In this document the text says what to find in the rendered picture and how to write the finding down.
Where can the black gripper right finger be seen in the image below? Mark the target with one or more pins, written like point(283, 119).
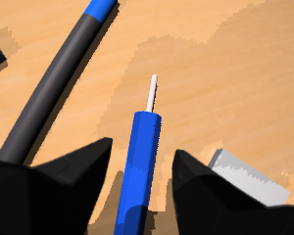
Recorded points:
point(207, 204)

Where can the black stylus with blue cap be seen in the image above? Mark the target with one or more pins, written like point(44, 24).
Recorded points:
point(54, 82)

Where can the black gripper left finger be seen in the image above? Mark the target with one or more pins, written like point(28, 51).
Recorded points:
point(57, 197)

